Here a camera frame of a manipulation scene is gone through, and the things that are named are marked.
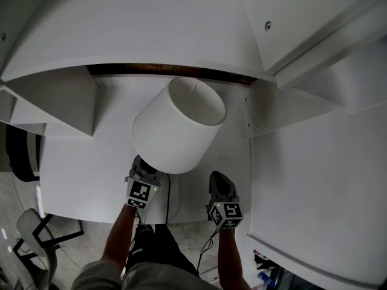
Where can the person's black trousers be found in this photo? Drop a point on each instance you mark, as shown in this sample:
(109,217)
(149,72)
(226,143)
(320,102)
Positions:
(157,246)

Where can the white side cabinet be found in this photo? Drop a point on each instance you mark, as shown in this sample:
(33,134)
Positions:
(317,186)

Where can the person's left forearm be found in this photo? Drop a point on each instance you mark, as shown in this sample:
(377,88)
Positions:
(119,237)

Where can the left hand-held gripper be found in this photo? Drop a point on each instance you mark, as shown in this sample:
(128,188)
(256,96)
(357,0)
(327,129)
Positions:
(139,192)

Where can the person's right forearm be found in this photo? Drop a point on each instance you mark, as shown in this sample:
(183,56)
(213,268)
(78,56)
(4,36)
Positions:
(231,258)

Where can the white chair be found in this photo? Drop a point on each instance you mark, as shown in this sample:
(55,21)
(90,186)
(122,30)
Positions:
(36,237)

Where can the pile of colourful items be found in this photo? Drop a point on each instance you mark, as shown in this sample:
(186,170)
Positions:
(264,267)

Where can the cross-head screw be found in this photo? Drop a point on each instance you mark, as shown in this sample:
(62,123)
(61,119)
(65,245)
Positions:
(268,26)

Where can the white table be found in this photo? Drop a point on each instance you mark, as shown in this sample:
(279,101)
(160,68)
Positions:
(78,174)

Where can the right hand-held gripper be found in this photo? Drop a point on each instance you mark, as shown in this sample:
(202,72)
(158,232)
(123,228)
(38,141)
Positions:
(226,213)

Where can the white lamp with drum shade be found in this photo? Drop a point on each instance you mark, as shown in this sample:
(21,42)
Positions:
(169,131)

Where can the black metal frame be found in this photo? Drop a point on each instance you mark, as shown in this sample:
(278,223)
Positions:
(60,237)

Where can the white shelf unit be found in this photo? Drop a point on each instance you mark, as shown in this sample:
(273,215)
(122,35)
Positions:
(136,23)

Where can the person's grey shirt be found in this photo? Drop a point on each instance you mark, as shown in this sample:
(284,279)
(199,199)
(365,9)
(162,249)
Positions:
(145,278)

